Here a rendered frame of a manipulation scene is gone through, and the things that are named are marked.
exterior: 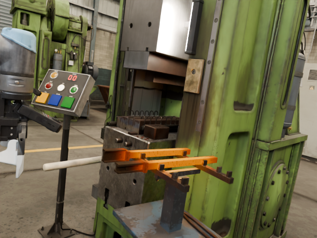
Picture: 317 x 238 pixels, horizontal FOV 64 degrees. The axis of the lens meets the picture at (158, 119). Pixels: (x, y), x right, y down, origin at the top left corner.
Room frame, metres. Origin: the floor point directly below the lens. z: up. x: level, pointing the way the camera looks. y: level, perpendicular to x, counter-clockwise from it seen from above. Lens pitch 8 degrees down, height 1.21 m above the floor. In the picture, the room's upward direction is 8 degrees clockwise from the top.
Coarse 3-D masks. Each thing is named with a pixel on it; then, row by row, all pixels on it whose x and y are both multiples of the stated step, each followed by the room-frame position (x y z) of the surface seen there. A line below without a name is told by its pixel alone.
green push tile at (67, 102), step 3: (66, 99) 1.60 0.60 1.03; (69, 99) 1.59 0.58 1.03; (72, 99) 1.59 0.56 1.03; (63, 102) 1.59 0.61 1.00; (66, 102) 1.58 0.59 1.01; (69, 102) 1.58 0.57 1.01; (72, 102) 1.58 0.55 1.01; (63, 105) 1.58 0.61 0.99; (66, 105) 1.57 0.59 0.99; (69, 105) 1.57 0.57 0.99; (69, 108) 1.56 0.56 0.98
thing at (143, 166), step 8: (152, 160) 0.84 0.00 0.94; (160, 160) 0.86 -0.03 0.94; (168, 160) 0.87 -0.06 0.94; (176, 160) 0.89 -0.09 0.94; (184, 160) 0.90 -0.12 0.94; (192, 160) 0.92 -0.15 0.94; (200, 160) 0.95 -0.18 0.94; (208, 160) 0.97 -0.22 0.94; (216, 160) 1.00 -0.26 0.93; (120, 168) 0.75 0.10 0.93; (128, 168) 0.77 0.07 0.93; (136, 168) 0.79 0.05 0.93; (144, 168) 0.78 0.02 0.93; (152, 168) 0.81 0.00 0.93
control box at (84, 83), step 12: (48, 72) 1.76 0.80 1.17; (60, 72) 1.74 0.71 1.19; (72, 72) 1.72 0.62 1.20; (60, 84) 1.68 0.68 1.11; (72, 84) 1.66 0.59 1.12; (84, 84) 1.64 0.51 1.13; (36, 96) 1.67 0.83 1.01; (72, 96) 1.61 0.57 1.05; (84, 96) 1.64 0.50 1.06; (48, 108) 1.63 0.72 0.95; (60, 108) 1.58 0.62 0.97; (72, 108) 1.56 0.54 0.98
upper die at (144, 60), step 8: (128, 56) 1.47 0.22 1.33; (136, 56) 1.43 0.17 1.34; (144, 56) 1.38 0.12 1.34; (152, 56) 1.38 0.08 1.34; (160, 56) 1.43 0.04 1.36; (128, 64) 1.47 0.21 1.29; (136, 64) 1.42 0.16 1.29; (144, 64) 1.38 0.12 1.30; (152, 64) 1.39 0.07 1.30; (160, 64) 1.44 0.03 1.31; (168, 64) 1.48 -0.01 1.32; (176, 64) 1.54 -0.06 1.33; (184, 64) 1.59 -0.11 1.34; (160, 72) 1.45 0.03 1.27; (168, 72) 1.49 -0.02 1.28; (176, 72) 1.55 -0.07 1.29; (184, 72) 1.60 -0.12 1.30
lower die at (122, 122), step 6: (120, 120) 1.47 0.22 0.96; (126, 120) 1.44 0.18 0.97; (132, 120) 1.40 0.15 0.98; (138, 120) 1.37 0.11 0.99; (162, 120) 1.50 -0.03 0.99; (168, 120) 1.54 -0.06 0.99; (174, 120) 1.58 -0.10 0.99; (120, 126) 1.47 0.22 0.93; (126, 126) 1.43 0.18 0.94; (132, 126) 1.40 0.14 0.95; (138, 126) 1.37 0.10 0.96; (138, 132) 1.36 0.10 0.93
